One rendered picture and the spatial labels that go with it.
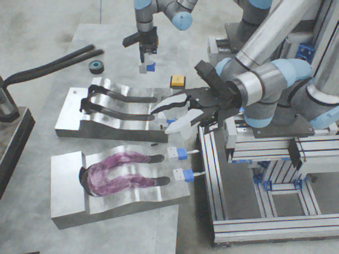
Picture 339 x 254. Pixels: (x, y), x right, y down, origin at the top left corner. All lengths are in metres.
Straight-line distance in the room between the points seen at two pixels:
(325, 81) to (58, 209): 0.96
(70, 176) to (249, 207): 1.10
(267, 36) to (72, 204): 0.85
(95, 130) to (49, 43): 2.16
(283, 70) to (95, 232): 0.88
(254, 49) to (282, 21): 0.10
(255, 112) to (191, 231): 1.37
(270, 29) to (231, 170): 1.32
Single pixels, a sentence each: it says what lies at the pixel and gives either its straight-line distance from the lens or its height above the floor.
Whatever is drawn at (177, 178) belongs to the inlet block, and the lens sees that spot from 1.28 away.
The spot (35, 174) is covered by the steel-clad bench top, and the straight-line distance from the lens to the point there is 1.50.
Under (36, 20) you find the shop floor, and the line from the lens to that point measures 3.93.
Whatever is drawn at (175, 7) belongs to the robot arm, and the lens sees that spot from 1.35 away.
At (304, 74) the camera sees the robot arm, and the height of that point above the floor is 1.27.
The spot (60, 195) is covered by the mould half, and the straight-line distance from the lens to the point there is 1.28.
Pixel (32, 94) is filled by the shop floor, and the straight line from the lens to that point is 3.05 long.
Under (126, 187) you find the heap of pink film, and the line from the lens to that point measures 1.24.
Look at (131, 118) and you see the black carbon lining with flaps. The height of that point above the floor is 0.88.
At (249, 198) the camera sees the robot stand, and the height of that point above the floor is 0.21.
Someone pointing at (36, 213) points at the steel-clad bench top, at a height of 0.80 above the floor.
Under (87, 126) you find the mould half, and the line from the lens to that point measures 1.47.
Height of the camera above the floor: 1.99
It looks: 51 degrees down
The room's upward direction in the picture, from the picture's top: straight up
